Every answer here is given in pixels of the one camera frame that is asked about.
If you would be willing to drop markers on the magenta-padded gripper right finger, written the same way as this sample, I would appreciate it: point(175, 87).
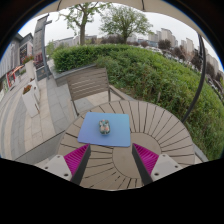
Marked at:
point(147, 159)

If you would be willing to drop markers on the beige patio umbrella canopy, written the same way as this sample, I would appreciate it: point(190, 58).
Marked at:
point(160, 6)

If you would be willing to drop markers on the green trimmed hedge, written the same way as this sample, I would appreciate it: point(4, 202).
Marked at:
point(150, 76)

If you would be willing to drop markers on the slatted brown patio chair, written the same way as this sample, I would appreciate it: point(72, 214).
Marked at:
point(87, 83)

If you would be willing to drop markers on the transparent teal computer mouse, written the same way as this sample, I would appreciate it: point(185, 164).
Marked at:
point(104, 127)

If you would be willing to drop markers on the distant apartment buildings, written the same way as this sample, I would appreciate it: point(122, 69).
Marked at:
point(188, 45)

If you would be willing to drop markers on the round leafy green tree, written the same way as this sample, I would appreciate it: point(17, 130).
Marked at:
point(125, 21)

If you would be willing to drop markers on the white flower planter box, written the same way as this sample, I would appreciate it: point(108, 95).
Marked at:
point(29, 70)
point(30, 100)

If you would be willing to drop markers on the blue mouse pad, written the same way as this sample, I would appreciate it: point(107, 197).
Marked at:
point(116, 136)

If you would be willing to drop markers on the dark curved umbrella pole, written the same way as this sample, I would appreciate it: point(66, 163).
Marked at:
point(201, 66)

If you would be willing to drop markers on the tall grey sign pillar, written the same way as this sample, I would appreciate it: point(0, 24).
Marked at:
point(39, 40)

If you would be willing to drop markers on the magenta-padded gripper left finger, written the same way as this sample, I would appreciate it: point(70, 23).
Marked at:
point(76, 159)

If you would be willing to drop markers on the thin sparse-leaved tree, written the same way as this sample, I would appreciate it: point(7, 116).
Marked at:
point(82, 33)

